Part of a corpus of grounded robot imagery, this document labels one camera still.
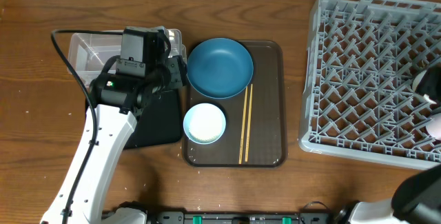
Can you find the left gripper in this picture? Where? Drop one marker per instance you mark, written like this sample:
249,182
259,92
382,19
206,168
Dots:
176,78

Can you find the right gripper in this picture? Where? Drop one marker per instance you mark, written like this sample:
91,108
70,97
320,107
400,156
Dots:
435,76

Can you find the blue plate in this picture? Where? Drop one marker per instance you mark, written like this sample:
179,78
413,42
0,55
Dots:
220,68

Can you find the white cup pink inside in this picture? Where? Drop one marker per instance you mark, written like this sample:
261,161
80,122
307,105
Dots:
433,128

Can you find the light blue rice bowl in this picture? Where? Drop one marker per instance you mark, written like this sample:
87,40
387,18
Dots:
204,123

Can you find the white cup green inside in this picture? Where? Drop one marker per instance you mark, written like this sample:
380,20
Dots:
416,82

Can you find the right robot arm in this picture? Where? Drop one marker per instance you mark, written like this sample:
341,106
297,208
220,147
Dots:
417,199

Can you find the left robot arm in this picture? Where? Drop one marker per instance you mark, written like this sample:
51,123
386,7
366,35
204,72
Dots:
106,131

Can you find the grey dishwasher rack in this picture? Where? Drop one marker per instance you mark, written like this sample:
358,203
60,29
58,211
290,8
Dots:
358,103

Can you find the black plastic bin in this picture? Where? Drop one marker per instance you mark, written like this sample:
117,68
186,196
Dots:
158,113

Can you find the left wooden chopstick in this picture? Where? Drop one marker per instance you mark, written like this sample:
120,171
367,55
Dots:
242,133

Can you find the wooden chopstick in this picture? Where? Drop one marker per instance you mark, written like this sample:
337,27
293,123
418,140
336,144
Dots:
249,123
242,133

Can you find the clear plastic bin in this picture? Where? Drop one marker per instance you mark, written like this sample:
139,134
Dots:
88,53

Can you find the right wooden chopstick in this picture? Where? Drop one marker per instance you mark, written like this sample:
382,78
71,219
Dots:
249,123

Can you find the brown serving tray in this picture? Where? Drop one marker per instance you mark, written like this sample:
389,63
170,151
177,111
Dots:
268,139

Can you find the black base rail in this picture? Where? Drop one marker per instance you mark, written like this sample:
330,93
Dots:
238,218

